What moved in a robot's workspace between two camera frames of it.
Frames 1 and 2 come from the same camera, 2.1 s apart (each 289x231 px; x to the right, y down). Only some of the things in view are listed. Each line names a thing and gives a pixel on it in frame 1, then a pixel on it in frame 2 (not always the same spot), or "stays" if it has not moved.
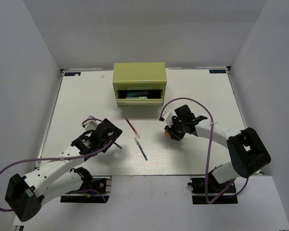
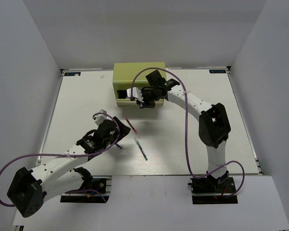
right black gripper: (171, 131) → (145, 104)
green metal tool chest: (137, 83) stays
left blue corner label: (72, 73) stays
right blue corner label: (218, 71) stays
